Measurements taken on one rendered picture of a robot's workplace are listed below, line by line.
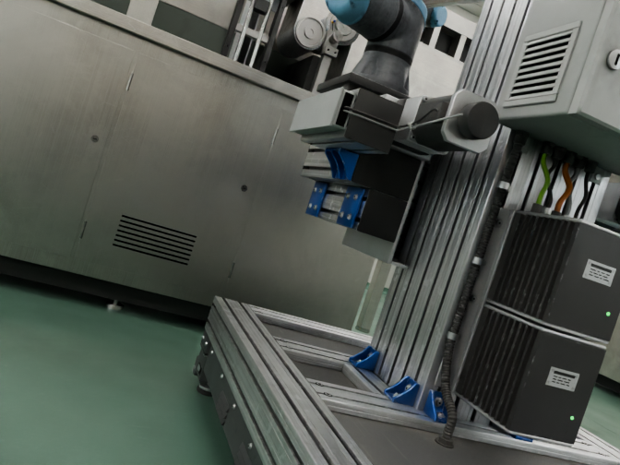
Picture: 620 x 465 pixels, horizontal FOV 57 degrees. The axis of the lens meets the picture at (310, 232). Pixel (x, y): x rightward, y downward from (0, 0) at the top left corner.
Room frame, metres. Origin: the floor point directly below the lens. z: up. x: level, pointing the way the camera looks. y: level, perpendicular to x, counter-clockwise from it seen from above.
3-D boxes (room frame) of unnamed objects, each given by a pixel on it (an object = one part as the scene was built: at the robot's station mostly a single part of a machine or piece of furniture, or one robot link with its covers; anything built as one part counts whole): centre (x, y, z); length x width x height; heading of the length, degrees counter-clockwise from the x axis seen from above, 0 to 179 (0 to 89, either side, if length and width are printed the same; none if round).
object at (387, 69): (1.34, -0.05, 0.87); 0.15 x 0.15 x 0.10
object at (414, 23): (1.34, -0.04, 0.98); 0.13 x 0.12 x 0.14; 135
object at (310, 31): (2.33, 0.29, 1.18); 0.26 x 0.12 x 0.12; 21
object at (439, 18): (2.03, -0.15, 1.31); 0.11 x 0.11 x 0.08; 45
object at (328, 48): (2.21, 0.15, 1.05); 0.06 x 0.05 x 0.31; 21
